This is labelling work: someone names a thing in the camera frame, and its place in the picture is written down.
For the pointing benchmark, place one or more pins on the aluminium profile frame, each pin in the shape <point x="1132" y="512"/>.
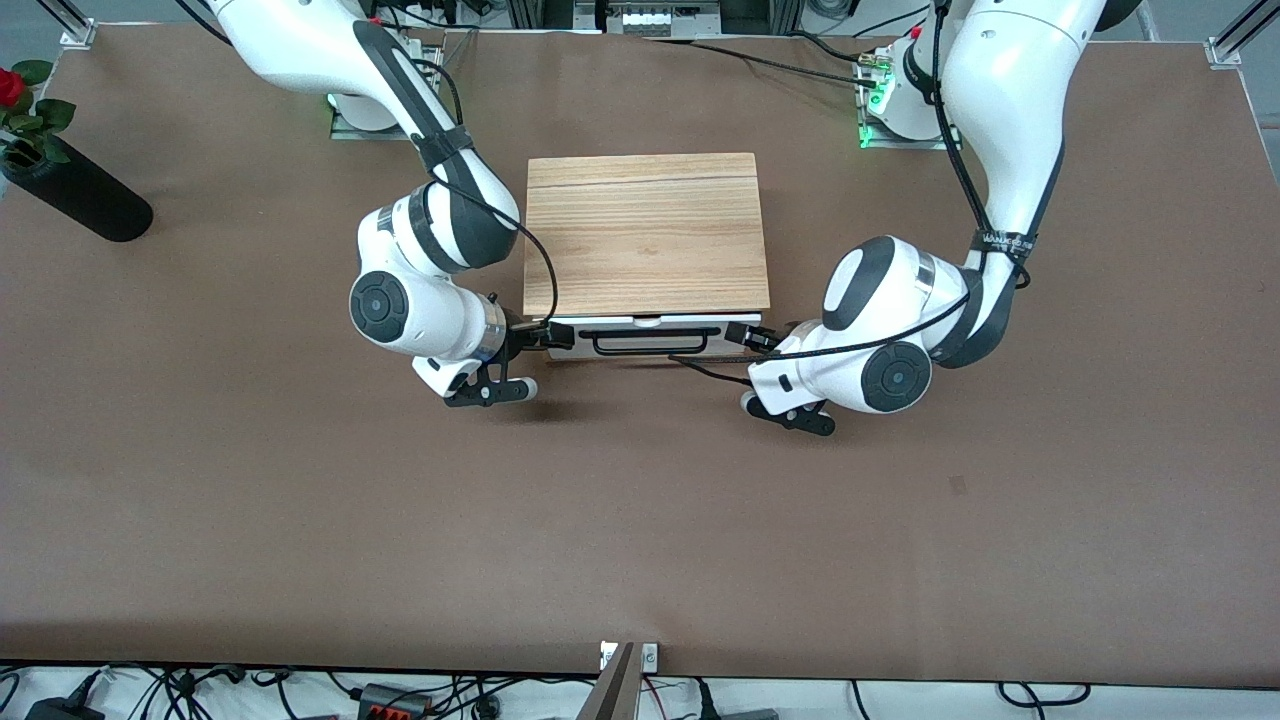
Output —
<point x="740" y="15"/>

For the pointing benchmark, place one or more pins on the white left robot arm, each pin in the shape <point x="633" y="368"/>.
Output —
<point x="1010" y="90"/>

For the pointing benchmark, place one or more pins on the grey slanted camera post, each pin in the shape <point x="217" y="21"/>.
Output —
<point x="612" y="690"/>

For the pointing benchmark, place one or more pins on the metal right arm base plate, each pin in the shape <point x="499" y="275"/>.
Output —
<point x="350" y="128"/>

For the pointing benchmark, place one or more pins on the metal table corner bracket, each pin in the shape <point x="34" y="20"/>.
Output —
<point x="1223" y="52"/>
<point x="78" y="35"/>

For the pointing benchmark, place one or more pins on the white table edge bracket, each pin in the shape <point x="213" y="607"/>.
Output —
<point x="648" y="656"/>

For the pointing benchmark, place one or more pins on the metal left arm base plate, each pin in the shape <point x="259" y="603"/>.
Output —
<point x="900" y="143"/>

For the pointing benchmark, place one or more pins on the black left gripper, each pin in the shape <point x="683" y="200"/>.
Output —
<point x="768" y="339"/>

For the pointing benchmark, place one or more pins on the black box with orange connectors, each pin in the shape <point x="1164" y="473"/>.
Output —
<point x="395" y="702"/>

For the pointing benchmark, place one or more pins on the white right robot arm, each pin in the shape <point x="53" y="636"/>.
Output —
<point x="300" y="40"/>

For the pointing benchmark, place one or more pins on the black cylindrical vase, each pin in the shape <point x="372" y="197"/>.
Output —
<point x="90" y="200"/>

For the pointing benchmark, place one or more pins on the black power adapter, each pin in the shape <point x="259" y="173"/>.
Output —
<point x="60" y="710"/>

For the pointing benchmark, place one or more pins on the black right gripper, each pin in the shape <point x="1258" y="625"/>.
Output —
<point x="522" y="335"/>

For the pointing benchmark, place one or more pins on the light wooden drawer cabinet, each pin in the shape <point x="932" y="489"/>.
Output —
<point x="645" y="235"/>

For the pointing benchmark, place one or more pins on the white power strip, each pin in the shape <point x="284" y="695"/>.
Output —
<point x="655" y="20"/>

